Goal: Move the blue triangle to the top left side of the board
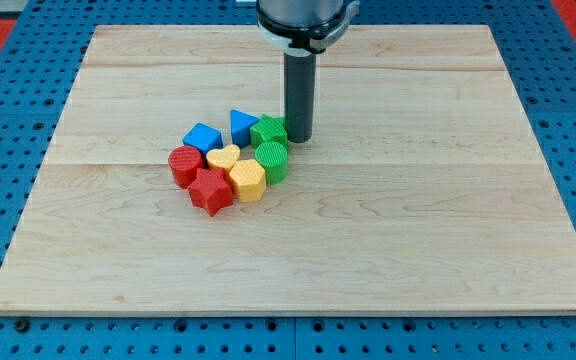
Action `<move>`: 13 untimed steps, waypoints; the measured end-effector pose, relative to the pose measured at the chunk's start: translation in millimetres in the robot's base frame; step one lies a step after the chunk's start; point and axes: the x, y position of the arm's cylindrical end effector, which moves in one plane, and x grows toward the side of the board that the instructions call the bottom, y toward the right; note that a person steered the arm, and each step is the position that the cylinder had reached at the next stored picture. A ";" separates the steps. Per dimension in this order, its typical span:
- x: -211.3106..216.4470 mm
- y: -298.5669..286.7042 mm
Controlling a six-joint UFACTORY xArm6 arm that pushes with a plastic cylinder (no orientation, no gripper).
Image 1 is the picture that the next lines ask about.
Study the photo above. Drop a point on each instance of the blue triangle block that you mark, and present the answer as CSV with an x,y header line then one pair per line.
x,y
240,125

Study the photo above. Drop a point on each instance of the light wooden board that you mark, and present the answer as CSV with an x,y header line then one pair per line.
x,y
422,192

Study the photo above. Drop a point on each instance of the green cylinder block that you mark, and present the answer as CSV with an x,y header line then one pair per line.
x,y
273,157

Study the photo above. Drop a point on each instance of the yellow hexagon block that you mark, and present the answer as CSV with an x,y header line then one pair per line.
x,y
248,180

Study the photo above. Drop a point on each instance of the green star block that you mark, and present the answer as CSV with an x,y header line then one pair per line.
x,y
268,129

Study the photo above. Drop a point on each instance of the yellow heart block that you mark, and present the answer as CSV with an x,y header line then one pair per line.
x,y
223,158

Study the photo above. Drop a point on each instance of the red star block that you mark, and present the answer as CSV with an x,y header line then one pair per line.
x,y
210,190

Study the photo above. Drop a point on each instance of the blue cube block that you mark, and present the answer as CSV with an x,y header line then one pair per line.
x,y
204,138

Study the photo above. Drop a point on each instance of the red cylinder block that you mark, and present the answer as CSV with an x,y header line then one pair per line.
x,y
184,161

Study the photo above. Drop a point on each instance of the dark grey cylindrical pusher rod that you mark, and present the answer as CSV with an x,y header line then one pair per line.
x,y
299,85

